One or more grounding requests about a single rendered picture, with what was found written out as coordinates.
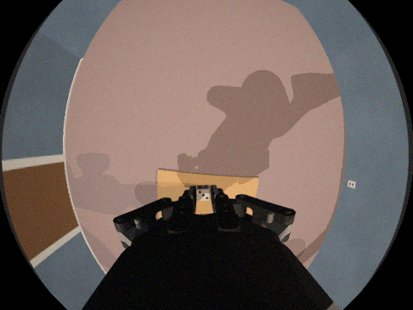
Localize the tan square mat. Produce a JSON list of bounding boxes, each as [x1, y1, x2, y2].
[[157, 169, 259, 214]]

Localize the white die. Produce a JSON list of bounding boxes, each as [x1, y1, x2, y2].
[[196, 185, 210, 201]]

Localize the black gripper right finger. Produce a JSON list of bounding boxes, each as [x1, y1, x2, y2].
[[211, 185, 296, 243]]

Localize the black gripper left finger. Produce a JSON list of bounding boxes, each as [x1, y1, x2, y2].
[[113, 186, 197, 249]]

